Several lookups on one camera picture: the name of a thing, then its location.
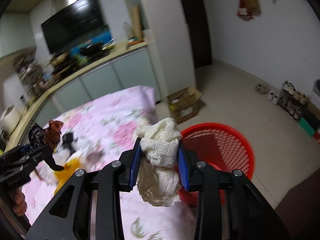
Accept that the cream mesh rag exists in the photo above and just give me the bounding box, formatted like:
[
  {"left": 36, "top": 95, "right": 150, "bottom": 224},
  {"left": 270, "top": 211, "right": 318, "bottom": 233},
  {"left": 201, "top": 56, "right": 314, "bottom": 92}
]
[{"left": 136, "top": 118, "right": 181, "bottom": 207}]

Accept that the black plastic bag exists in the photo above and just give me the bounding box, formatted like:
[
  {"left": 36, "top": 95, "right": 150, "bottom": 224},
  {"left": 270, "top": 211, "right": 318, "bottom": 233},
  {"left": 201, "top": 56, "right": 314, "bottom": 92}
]
[{"left": 28, "top": 124, "right": 64, "bottom": 171}]

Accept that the brown wrapper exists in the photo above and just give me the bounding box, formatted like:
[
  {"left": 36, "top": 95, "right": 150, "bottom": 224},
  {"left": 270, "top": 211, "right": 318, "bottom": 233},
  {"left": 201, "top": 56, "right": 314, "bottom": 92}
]
[{"left": 44, "top": 120, "right": 63, "bottom": 150}]

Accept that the clear plastic bag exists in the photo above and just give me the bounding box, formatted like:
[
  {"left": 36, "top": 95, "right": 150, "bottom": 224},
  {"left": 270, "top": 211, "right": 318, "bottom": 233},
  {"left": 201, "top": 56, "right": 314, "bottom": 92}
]
[{"left": 35, "top": 144, "right": 75, "bottom": 185}]

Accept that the person left hand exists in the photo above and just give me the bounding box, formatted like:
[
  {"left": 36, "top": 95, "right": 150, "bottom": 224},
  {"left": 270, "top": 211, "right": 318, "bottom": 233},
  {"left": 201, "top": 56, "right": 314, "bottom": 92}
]
[{"left": 11, "top": 187, "right": 27, "bottom": 216}]

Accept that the red plastic mesh basket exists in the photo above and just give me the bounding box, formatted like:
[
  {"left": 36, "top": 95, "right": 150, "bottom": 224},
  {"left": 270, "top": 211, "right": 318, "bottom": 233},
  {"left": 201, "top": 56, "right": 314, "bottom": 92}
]
[{"left": 178, "top": 123, "right": 266, "bottom": 222}]

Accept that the white rice cooker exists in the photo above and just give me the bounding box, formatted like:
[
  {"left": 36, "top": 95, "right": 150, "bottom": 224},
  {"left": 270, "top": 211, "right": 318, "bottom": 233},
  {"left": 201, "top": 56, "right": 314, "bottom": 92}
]
[{"left": 1, "top": 105, "right": 22, "bottom": 135}]

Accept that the pink floral table cloth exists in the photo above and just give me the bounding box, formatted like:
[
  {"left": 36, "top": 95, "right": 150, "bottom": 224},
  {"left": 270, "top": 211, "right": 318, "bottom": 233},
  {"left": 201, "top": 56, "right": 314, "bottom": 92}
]
[{"left": 22, "top": 85, "right": 198, "bottom": 240}]

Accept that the cardboard box on floor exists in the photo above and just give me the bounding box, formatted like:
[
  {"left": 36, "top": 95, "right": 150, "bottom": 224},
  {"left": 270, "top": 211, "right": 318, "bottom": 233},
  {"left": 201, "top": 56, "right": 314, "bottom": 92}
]
[{"left": 167, "top": 87, "right": 202, "bottom": 125}]

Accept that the beige slippers pair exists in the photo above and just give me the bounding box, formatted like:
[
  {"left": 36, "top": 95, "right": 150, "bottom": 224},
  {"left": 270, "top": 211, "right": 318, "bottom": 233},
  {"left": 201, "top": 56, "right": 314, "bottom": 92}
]
[{"left": 254, "top": 84, "right": 270, "bottom": 95}]

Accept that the white sneakers pair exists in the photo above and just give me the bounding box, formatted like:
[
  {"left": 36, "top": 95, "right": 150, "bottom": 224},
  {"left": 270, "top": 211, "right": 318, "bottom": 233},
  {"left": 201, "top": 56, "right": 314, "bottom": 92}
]
[{"left": 267, "top": 90, "right": 279, "bottom": 105}]

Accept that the black shoe rack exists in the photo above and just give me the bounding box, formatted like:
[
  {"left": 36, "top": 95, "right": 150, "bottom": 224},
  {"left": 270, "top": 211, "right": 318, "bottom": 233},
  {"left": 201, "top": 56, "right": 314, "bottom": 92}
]
[{"left": 277, "top": 80, "right": 310, "bottom": 121}]

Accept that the black wok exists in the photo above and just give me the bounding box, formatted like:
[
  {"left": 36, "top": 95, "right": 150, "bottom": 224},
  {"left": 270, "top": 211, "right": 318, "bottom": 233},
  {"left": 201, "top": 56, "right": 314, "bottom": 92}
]
[{"left": 80, "top": 42, "right": 104, "bottom": 57}]

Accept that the stack of shoe boxes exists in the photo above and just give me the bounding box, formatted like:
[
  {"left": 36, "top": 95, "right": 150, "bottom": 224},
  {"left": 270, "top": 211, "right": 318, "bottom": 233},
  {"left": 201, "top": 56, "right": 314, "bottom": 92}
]
[{"left": 298, "top": 79, "right": 320, "bottom": 144}]

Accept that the white plastic bottle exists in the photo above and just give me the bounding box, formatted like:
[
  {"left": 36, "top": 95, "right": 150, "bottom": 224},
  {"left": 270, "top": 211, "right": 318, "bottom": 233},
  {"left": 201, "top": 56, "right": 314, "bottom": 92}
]
[{"left": 123, "top": 22, "right": 135, "bottom": 40}]

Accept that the wooden cutting board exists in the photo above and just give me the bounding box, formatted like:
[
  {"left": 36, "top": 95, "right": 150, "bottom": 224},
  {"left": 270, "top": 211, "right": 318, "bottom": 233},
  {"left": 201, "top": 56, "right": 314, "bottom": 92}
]
[{"left": 131, "top": 5, "right": 143, "bottom": 41}]

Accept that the black range hood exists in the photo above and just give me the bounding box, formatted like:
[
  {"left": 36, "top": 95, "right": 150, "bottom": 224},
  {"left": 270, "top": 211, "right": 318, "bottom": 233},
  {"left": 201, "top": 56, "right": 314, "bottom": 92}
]
[{"left": 41, "top": 0, "right": 104, "bottom": 54}]

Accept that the brown paper bag hanging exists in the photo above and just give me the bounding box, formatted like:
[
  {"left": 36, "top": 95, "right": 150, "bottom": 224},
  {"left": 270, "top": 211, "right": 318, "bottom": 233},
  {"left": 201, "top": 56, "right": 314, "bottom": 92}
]
[{"left": 245, "top": 0, "right": 261, "bottom": 16}]

